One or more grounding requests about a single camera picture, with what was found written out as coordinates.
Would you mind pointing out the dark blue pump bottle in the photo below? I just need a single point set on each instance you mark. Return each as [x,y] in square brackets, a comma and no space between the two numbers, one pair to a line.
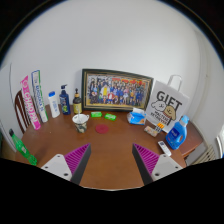
[64,101]

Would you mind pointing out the small snack packet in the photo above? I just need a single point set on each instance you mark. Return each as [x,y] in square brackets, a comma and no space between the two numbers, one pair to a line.
[154,131]

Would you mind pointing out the red round coaster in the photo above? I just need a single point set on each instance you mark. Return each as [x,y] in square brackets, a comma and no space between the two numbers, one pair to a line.
[101,129]

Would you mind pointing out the pink toothpaste box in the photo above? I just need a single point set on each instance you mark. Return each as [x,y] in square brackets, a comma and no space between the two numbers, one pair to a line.
[29,103]

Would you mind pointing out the blue detergent bottle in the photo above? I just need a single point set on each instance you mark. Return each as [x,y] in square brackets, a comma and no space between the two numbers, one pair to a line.
[178,133]

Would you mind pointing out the green soap box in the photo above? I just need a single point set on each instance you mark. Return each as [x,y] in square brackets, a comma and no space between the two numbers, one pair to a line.
[110,117]
[96,114]

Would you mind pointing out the wooden chair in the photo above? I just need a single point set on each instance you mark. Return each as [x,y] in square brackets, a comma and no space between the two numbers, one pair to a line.
[21,113]

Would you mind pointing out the white lotion bottle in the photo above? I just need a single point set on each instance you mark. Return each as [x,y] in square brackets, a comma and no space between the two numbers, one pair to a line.
[53,104]

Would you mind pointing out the patterned cup with spoon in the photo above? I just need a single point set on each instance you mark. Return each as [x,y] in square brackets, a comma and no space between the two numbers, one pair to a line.
[80,121]

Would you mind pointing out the green plastic bottle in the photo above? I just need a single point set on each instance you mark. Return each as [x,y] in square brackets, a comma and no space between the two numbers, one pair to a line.
[22,148]

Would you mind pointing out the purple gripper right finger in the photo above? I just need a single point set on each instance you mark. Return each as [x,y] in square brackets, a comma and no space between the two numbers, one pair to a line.
[152,166]

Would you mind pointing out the green white toothpaste box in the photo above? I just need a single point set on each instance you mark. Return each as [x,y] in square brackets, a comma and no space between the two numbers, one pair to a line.
[36,84]

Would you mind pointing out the dark amber pump bottle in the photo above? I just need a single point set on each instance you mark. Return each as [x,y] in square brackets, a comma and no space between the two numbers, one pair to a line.
[77,103]

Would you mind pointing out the white gift paper bag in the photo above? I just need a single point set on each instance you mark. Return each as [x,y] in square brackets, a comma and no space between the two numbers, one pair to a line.
[167,104]

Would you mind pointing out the white remote control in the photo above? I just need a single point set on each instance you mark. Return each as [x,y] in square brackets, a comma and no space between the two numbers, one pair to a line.
[164,148]

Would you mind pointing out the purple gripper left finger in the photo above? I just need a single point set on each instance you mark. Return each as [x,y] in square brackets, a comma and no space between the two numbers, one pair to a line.
[70,166]

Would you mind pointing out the blue tissue pack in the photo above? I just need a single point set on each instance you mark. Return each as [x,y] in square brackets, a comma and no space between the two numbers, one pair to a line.
[137,116]

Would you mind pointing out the green soap box right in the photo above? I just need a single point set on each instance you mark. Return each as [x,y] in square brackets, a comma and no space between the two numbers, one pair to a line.
[110,117]

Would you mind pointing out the green soap box left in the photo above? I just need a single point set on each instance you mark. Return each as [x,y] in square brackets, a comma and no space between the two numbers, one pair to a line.
[96,114]

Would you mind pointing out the framed group photo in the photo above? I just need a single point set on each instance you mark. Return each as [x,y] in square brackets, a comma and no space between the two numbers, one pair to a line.
[114,90]

